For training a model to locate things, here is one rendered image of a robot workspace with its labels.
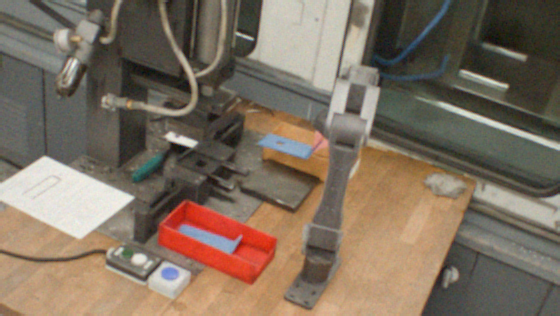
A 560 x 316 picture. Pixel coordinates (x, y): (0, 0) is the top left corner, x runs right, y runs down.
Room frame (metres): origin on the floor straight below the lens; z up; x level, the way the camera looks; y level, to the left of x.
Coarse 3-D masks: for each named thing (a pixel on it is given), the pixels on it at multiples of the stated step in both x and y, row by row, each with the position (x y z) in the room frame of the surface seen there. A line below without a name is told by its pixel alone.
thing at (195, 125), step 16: (144, 80) 1.57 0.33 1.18; (160, 80) 1.59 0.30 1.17; (176, 80) 1.61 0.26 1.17; (176, 96) 1.53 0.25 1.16; (208, 96) 1.53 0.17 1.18; (224, 96) 1.54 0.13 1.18; (192, 112) 1.51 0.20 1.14; (208, 112) 1.50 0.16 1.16; (224, 112) 1.53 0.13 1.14; (176, 128) 1.46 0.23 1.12; (192, 128) 1.44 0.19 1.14; (208, 128) 1.46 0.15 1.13
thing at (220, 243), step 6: (180, 228) 1.35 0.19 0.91; (186, 228) 1.36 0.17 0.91; (192, 228) 1.36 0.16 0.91; (186, 234) 1.33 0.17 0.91; (192, 234) 1.34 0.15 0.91; (198, 234) 1.34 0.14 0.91; (204, 234) 1.35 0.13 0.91; (210, 234) 1.35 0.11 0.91; (204, 240) 1.32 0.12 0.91; (210, 240) 1.33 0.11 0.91; (216, 240) 1.33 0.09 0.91; (222, 240) 1.33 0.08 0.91; (228, 240) 1.34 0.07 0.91; (216, 246) 1.31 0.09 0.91; (222, 246) 1.31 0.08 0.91; (228, 246) 1.32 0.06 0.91; (234, 246) 1.29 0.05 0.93; (228, 252) 1.28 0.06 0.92
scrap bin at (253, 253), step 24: (168, 216) 1.33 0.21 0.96; (192, 216) 1.39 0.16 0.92; (216, 216) 1.37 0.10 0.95; (168, 240) 1.28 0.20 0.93; (192, 240) 1.26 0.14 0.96; (240, 240) 1.34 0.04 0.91; (264, 240) 1.32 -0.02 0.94; (216, 264) 1.24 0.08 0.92; (240, 264) 1.22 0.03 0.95; (264, 264) 1.26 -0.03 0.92
